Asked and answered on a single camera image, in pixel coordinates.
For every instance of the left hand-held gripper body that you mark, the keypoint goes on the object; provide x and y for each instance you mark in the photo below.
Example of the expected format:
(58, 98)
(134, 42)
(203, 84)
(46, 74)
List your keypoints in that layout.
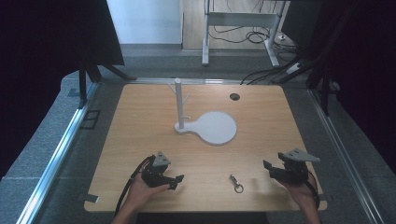
(154, 174)

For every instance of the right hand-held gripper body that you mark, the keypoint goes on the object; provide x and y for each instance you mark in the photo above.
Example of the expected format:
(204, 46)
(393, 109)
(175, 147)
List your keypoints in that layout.
(294, 171)

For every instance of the white stand with round base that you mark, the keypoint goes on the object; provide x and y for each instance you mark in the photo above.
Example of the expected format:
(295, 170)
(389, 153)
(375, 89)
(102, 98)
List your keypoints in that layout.
(214, 127)

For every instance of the person's right hand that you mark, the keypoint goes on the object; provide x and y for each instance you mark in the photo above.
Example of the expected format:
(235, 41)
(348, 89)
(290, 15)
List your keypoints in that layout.
(302, 193)

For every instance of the person's left hand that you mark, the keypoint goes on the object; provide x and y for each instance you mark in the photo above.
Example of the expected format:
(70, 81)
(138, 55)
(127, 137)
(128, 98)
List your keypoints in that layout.
(140, 194)

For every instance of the white power strip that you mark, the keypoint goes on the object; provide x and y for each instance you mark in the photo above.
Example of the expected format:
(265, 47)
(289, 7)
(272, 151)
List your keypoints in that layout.
(293, 68)

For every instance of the black tripod stand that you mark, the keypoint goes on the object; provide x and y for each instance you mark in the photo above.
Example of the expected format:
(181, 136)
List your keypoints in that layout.
(93, 73)

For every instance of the black curtain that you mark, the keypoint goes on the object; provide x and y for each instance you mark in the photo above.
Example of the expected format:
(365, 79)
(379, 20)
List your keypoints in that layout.
(361, 62)
(46, 62)

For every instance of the aluminium floor rail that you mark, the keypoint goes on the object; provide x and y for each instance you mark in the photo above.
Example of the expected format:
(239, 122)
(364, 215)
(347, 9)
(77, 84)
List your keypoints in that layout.
(345, 155)
(53, 165)

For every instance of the white metal desk frame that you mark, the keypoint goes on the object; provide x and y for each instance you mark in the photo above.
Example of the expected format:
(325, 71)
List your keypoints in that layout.
(239, 19)

